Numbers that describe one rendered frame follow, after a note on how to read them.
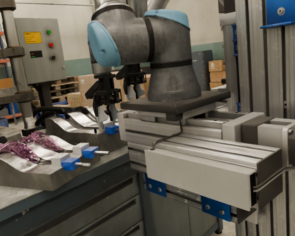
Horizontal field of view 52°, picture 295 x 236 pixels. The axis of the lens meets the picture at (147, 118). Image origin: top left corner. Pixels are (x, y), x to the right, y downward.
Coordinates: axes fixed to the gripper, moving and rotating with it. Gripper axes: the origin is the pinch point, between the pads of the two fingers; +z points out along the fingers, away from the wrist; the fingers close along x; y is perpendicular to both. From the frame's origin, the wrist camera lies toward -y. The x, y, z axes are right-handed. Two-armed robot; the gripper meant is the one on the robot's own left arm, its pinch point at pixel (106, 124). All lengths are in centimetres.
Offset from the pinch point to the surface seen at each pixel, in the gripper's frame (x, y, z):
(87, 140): -7.0, -5.0, 5.2
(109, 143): -1.6, 2.1, 7.3
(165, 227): 25, 3, 59
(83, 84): 276, -389, 15
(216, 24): 676, -312, -85
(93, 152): -16.4, 11.0, 5.2
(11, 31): 4, -72, -46
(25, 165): -35.7, 0.0, 4.9
